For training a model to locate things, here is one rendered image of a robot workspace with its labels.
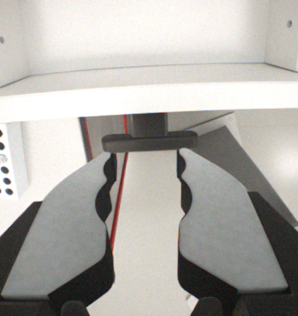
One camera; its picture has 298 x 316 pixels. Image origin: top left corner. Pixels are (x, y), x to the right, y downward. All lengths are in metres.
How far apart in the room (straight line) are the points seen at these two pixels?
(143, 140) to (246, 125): 1.08
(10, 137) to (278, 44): 0.33
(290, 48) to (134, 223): 1.36
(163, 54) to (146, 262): 1.61
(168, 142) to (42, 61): 0.15
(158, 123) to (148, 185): 1.14
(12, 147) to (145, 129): 0.23
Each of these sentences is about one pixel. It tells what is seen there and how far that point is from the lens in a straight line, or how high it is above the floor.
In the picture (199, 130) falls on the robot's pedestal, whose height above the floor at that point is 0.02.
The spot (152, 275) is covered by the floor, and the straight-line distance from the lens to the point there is 1.88.
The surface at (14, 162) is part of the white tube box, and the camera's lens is 0.38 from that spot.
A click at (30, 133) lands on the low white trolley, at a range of 0.38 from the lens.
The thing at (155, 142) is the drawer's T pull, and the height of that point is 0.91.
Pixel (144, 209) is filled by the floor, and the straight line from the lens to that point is 1.41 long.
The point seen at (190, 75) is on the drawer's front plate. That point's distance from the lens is 0.18.
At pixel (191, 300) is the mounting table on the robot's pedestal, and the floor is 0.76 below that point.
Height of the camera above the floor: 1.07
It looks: 62 degrees down
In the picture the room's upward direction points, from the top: 179 degrees clockwise
